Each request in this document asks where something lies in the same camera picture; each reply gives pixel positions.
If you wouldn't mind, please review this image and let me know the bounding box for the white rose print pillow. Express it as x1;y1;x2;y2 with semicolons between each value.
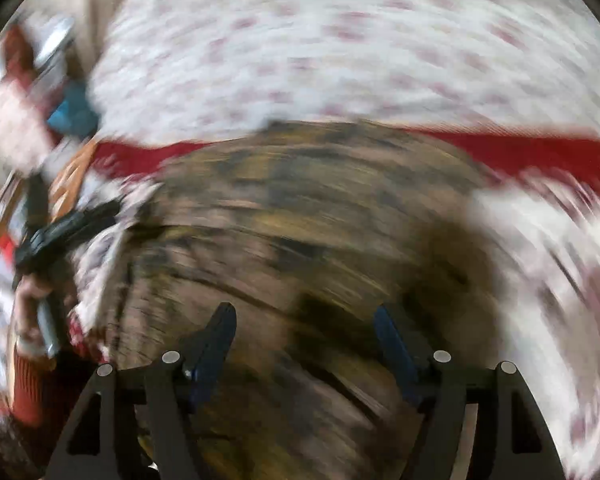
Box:
87;0;600;146

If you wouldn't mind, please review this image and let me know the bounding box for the brown batik patterned garment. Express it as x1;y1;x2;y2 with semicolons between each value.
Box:
75;120;511;480

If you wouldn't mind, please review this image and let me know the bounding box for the red white floral fleece blanket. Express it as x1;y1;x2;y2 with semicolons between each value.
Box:
0;125;600;480

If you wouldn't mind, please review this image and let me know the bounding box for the silver foil packet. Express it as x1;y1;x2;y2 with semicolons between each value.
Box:
32;17;76;68

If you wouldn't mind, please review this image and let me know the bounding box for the beige curtain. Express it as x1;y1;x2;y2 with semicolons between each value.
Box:
45;0;131;91

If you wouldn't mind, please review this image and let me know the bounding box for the blue bag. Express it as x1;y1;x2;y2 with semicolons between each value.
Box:
47;82;101;138

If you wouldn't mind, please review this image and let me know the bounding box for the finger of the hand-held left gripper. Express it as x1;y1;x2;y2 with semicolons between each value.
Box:
65;199;123;246

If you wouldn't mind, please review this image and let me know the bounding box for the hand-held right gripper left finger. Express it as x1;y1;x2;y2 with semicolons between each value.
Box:
45;302;238;480

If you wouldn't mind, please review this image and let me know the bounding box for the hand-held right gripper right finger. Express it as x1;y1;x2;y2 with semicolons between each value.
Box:
373;305;566;480

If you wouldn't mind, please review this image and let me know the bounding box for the person's left hand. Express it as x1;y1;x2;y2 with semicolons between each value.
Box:
14;272;78;356

